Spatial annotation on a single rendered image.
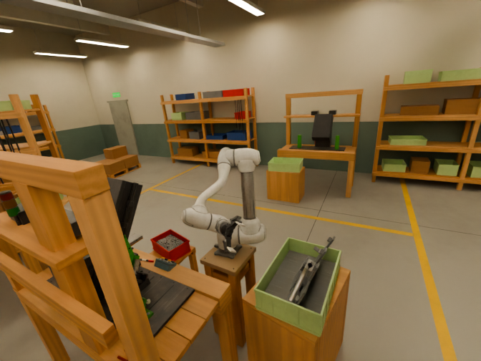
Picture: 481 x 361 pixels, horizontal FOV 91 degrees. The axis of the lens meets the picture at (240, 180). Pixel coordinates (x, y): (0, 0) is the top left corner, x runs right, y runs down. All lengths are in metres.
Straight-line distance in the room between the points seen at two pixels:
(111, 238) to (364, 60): 5.96
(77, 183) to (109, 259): 0.29
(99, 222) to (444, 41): 6.23
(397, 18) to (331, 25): 1.22
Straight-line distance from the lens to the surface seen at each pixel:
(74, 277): 1.40
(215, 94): 6.85
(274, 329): 1.79
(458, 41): 6.40
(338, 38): 6.37
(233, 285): 2.01
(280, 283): 1.81
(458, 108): 5.92
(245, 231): 1.86
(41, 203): 1.23
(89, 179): 0.85
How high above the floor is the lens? 2.12
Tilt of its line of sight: 21 degrees down
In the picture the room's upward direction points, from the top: 5 degrees counter-clockwise
